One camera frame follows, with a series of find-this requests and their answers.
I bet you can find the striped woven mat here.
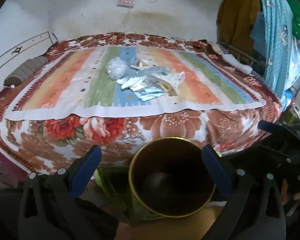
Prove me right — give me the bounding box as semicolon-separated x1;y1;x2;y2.
4;45;267;120

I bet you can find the yellow and red wrapper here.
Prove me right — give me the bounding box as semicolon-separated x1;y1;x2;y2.
131;59;153;71

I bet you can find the white bed headboard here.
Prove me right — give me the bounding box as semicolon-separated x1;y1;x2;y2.
0;31;58;80

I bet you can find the white face mask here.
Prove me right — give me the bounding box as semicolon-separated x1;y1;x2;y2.
130;76;147;92

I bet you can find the green hanging cloth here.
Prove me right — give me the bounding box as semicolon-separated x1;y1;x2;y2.
286;0;300;40

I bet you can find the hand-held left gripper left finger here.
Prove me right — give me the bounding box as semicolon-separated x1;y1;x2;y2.
18;145;102;240

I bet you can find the brown bin with gold rim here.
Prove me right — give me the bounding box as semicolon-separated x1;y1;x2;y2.
129;137;217;217

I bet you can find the metal rack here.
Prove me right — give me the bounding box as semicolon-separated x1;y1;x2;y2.
220;41;265;75

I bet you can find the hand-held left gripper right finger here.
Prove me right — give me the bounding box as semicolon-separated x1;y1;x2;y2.
201;144;285;240

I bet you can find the floral brown blanket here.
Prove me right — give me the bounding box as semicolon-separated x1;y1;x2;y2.
0;32;282;176

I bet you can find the clear plastic bag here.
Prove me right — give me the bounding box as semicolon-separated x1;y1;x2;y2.
105;57;130;80

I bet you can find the light blue printed cloth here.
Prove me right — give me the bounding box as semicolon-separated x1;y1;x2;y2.
250;0;300;111

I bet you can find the blue face mask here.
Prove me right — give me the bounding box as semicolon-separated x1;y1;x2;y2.
133;87;165;102

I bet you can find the clear yellowish wrapper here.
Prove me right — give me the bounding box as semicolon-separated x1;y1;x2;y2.
162;71;185;97

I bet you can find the white cloth strip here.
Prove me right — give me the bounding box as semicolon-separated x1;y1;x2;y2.
213;44;253;74

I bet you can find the white power strip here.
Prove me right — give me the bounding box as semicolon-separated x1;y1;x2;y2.
117;0;136;8

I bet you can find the grey rolled pillow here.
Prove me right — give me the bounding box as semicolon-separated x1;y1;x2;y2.
4;56;49;87

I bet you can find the white medicine box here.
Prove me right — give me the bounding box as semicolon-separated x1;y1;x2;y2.
141;67;170;87

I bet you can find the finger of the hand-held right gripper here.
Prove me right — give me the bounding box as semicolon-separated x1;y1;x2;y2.
258;120;299;141

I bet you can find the blue grey garment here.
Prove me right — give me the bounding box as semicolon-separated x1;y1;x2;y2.
249;12;265;46

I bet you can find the mustard hanging garment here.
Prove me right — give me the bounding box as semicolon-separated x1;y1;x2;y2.
217;0;263;58

